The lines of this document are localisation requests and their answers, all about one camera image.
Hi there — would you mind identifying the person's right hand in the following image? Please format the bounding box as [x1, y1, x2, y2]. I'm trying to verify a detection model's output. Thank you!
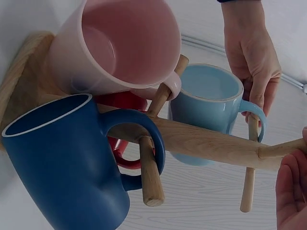
[275, 126, 307, 230]

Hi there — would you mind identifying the person's left hand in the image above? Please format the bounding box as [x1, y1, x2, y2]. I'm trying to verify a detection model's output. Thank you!
[221, 1, 282, 127]

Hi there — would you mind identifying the light blue ceramic mug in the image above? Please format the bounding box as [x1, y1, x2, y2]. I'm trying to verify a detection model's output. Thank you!
[167, 63, 267, 167]

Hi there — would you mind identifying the wooden mug tree stand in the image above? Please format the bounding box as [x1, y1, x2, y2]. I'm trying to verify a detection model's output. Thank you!
[0, 31, 307, 213]

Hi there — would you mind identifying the black wrist band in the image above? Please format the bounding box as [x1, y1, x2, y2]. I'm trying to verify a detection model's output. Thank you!
[217, 0, 262, 4]

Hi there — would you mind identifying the red ceramic mug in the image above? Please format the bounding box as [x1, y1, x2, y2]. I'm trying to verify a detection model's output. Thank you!
[95, 91, 148, 170]

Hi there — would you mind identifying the pink ceramic mug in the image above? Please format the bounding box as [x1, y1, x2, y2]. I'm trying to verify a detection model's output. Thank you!
[47, 0, 182, 100]

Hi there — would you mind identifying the dark blue ceramic mug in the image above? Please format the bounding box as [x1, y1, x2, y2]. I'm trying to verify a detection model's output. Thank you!
[1, 93, 166, 230]

